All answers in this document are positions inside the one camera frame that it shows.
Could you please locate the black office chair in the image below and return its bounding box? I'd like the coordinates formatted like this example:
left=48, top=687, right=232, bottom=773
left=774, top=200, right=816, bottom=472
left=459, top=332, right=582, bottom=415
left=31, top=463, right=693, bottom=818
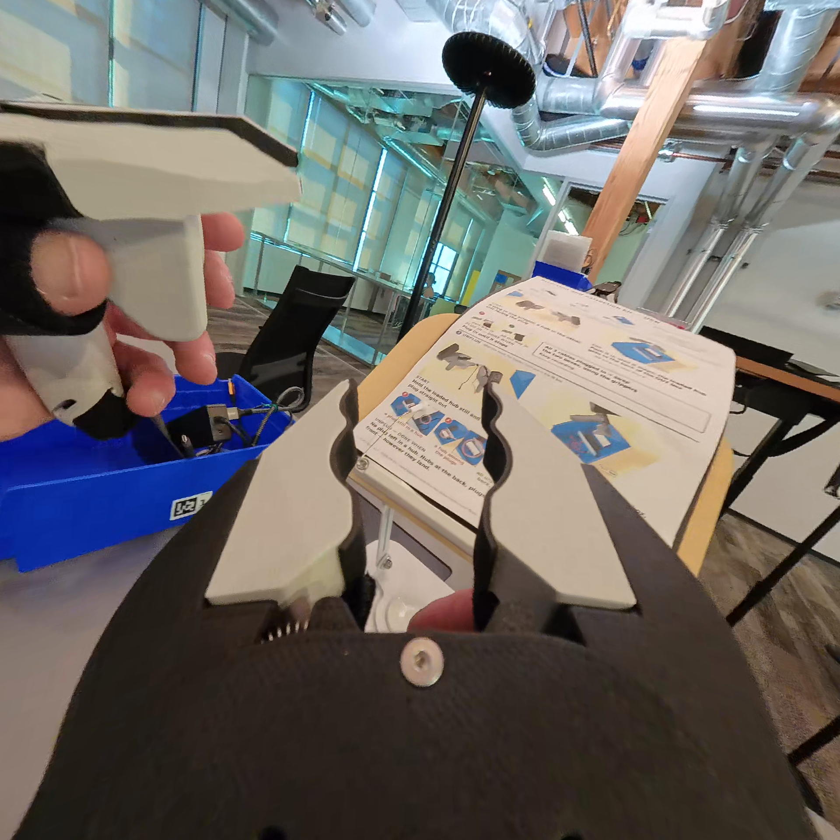
left=215, top=264, right=357, bottom=416

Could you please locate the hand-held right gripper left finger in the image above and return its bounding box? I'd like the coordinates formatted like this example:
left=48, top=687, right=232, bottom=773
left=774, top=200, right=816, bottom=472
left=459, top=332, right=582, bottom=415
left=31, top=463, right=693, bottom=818
left=204, top=379, right=368, bottom=608

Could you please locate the instruction sheet on stand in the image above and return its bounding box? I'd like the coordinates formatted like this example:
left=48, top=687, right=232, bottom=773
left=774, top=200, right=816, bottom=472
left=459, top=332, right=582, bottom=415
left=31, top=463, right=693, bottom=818
left=395, top=312, right=735, bottom=577

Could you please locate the glass railing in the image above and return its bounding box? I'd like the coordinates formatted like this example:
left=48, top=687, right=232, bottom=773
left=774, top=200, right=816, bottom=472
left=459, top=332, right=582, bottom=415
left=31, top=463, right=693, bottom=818
left=244, top=230, right=427, bottom=368

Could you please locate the silver round duct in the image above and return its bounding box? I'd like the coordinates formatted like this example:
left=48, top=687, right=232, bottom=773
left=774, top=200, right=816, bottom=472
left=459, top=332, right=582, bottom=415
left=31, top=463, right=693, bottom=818
left=427, top=0, right=840, bottom=161

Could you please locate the black usb cable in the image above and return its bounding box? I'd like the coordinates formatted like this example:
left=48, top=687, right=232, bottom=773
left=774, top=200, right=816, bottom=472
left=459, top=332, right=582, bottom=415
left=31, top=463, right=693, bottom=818
left=166, top=408, right=212, bottom=458

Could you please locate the white foam block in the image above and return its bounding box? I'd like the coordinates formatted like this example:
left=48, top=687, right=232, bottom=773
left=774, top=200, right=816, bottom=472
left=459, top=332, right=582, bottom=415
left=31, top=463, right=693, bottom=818
left=543, top=230, right=593, bottom=271

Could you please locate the blue plastic bin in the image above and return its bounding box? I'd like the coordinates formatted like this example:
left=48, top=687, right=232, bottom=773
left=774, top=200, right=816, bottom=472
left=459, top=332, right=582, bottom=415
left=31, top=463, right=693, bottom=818
left=0, top=374, right=294, bottom=573

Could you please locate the black pole stand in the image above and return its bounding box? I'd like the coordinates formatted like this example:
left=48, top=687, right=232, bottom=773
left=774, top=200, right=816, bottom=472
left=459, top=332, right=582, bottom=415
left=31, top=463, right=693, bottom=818
left=406, top=31, right=537, bottom=324

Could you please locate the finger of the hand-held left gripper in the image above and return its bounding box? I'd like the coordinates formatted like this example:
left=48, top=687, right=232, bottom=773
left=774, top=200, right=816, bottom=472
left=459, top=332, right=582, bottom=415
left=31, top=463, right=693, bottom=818
left=0, top=101, right=304, bottom=222

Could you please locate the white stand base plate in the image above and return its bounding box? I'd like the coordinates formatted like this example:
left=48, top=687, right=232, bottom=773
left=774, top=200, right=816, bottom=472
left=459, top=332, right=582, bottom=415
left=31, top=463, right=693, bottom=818
left=346, top=453, right=483, bottom=635

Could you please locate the small blue bin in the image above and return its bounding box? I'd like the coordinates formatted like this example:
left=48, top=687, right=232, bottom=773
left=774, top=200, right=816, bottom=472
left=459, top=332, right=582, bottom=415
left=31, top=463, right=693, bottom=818
left=530, top=259, right=593, bottom=291

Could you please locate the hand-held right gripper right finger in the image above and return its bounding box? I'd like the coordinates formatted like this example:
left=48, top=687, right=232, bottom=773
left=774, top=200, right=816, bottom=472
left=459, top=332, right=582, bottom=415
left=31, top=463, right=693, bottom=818
left=472, top=382, right=639, bottom=634

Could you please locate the wooden top desk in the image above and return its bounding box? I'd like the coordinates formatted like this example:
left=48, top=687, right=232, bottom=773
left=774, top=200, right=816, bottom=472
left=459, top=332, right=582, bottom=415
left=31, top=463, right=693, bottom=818
left=699, top=325, right=840, bottom=624

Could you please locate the person's left hand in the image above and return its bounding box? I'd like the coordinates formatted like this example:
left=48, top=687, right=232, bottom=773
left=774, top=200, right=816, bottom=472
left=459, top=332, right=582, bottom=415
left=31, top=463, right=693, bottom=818
left=0, top=211, right=245, bottom=442

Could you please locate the wooden post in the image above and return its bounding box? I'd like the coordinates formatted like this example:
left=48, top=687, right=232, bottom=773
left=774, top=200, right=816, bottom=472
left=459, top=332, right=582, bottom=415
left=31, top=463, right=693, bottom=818
left=581, top=29, right=713, bottom=280

